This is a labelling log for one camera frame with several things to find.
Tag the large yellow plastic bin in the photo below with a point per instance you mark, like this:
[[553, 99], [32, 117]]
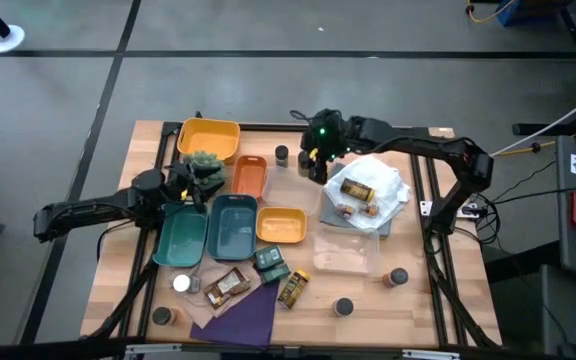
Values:
[[208, 137]]

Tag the white-lid spice jar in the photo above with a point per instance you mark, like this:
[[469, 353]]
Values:
[[181, 283]]

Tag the white mounting bracket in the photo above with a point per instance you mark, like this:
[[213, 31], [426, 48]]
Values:
[[425, 207]]

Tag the small orange plastic bin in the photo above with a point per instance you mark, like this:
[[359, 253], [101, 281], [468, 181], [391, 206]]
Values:
[[249, 177]]

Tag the white round stanchion base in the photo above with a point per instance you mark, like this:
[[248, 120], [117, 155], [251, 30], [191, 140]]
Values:
[[10, 42]]

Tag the blue box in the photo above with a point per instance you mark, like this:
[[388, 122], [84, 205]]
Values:
[[523, 12]]

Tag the black desk leg bar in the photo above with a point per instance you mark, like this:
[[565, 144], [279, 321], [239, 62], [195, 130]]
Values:
[[528, 129]]

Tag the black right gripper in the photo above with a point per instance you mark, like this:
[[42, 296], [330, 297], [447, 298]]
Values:
[[325, 135]]

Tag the blue teal plastic bin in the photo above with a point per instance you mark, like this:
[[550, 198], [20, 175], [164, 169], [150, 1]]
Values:
[[232, 227]]

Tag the purple cloth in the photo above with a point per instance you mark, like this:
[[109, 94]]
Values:
[[248, 320]]

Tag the yellow-lid brown spice jar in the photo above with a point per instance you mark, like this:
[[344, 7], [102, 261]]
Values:
[[357, 190]]

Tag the green teal plastic bin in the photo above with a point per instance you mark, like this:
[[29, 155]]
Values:
[[180, 240]]

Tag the small brown spice packet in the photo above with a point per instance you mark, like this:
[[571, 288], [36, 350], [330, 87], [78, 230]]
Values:
[[345, 210], [369, 210]]

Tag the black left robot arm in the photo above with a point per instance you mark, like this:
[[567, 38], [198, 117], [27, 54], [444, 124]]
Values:
[[83, 207]]

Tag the clear plastic container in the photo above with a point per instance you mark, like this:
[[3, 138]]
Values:
[[290, 192], [345, 250]]

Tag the yellow-lid Trader Joe's spice jar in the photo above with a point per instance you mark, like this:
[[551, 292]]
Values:
[[293, 290]]

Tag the black aluminium table frame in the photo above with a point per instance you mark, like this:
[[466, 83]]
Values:
[[278, 128]]

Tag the green succulent plant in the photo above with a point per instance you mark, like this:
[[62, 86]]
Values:
[[205, 160]]

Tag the white cloth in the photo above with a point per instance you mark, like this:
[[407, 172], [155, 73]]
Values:
[[383, 175]]

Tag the grey cloth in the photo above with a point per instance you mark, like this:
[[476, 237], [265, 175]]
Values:
[[330, 216]]

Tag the silver metal bracket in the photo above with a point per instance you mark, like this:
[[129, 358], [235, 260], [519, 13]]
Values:
[[145, 348], [430, 354]]

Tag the black cabinet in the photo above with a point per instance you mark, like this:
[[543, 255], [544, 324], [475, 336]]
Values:
[[568, 310]]

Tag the black-lid orange spice jar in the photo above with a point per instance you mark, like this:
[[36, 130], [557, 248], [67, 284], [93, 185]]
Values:
[[162, 316], [398, 276]]

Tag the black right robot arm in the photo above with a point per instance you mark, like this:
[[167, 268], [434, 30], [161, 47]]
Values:
[[418, 145]]

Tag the small yellow plastic bin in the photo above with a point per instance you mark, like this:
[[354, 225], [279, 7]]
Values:
[[281, 225]]

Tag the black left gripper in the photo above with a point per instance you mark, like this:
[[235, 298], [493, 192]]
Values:
[[188, 179]]

